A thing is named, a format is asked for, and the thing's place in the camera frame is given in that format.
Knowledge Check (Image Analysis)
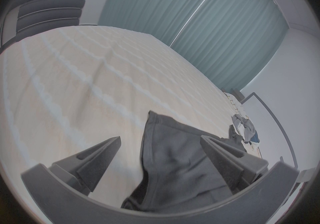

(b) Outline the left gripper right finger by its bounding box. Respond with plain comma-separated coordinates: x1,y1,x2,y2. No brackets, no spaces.
200,135,269,191

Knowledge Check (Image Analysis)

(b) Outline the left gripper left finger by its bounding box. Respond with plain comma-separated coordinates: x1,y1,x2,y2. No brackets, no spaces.
51,136,122,192

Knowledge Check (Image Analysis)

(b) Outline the black T-shirt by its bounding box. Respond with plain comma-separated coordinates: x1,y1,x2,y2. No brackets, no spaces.
121,110,248,212

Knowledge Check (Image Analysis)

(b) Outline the pile of clothes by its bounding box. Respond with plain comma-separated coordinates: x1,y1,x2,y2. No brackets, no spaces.
231,114,260,147

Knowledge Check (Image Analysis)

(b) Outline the bed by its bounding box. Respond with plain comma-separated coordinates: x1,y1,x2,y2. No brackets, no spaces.
0,25,298,208

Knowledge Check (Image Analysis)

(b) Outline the white printed pillow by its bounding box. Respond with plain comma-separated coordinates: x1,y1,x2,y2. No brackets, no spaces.
222,91,250,119

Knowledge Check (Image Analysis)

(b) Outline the grey bedside table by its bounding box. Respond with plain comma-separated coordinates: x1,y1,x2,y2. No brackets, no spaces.
229,88,244,101

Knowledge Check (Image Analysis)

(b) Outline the blue-green curtain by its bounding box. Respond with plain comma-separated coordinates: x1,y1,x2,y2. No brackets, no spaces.
97,0,235,47
171,0,289,91

